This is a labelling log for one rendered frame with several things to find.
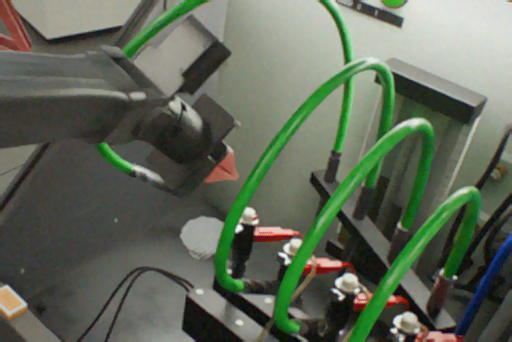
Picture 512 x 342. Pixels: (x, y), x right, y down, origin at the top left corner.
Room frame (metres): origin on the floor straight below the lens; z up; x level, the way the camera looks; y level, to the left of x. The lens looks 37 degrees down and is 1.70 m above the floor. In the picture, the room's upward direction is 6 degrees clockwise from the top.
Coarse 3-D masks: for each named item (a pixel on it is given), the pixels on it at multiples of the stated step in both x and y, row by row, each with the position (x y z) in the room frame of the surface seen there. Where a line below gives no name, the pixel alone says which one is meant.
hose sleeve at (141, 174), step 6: (132, 168) 0.69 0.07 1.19; (138, 168) 0.70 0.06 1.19; (144, 168) 0.71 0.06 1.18; (126, 174) 0.69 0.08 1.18; (132, 174) 0.69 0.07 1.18; (138, 174) 0.69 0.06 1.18; (144, 174) 0.70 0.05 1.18; (150, 174) 0.70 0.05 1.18; (156, 174) 0.71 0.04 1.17; (138, 180) 0.70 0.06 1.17; (144, 180) 0.70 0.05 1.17; (150, 180) 0.70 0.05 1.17; (156, 180) 0.71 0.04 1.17; (162, 180) 0.71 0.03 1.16; (156, 186) 0.71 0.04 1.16; (162, 186) 0.71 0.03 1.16; (168, 192) 0.72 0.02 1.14; (174, 192) 0.72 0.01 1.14
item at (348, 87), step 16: (192, 0) 0.72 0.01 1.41; (208, 0) 0.73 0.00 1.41; (320, 0) 0.80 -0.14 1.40; (160, 16) 0.71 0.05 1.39; (176, 16) 0.71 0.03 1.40; (336, 16) 0.81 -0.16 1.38; (144, 32) 0.70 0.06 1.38; (128, 48) 0.69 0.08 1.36; (352, 48) 0.83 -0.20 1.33; (352, 80) 0.83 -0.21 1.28; (352, 96) 0.84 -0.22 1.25; (96, 144) 0.67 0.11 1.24; (336, 144) 0.84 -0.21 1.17; (112, 160) 0.68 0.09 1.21
